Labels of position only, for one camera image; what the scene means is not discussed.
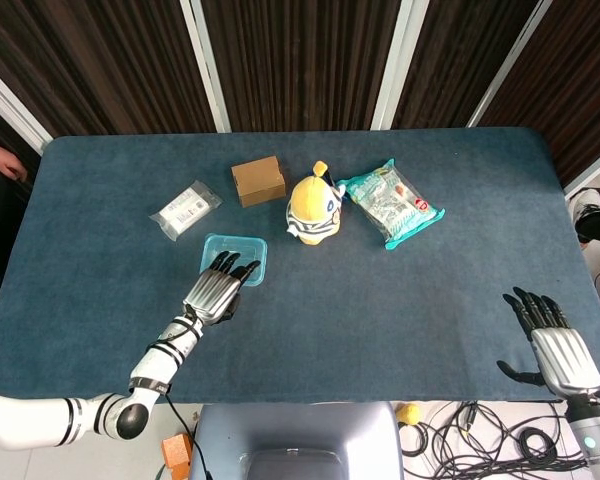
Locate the clear packet with white label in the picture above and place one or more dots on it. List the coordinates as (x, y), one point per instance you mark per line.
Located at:
(185, 210)

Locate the grey robot torso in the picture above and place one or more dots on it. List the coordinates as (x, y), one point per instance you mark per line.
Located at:
(295, 430)

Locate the yellow ball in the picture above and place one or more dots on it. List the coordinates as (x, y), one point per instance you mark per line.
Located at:
(409, 414)

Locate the white sneaker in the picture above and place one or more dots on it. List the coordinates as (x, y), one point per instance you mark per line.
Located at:
(585, 205)

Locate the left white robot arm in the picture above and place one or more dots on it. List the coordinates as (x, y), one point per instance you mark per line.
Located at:
(155, 365)

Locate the white screen frame post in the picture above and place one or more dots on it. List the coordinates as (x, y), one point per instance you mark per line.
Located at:
(595, 177)
(15, 107)
(207, 65)
(510, 65)
(394, 65)

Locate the bystander bare forearm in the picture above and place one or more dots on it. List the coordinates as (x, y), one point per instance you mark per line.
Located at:
(0, 155)

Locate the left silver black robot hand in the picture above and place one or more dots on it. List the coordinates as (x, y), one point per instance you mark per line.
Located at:
(212, 297)

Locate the teal container lid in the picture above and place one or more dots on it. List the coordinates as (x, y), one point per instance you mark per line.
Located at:
(250, 247)

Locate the teal snack bag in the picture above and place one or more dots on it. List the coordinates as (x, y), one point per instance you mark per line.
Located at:
(390, 202)

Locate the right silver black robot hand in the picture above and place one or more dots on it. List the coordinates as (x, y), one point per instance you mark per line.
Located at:
(565, 357)

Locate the blue table cloth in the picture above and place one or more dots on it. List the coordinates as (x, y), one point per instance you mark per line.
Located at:
(355, 310)

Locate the brown cardboard box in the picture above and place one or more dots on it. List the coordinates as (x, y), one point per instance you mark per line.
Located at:
(260, 185)

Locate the orange block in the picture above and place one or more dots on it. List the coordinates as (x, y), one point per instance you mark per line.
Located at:
(177, 447)

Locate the yellow plush toy striped shirt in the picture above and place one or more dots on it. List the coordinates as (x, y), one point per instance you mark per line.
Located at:
(312, 202)

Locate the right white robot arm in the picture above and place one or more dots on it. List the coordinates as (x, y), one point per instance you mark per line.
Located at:
(595, 440)

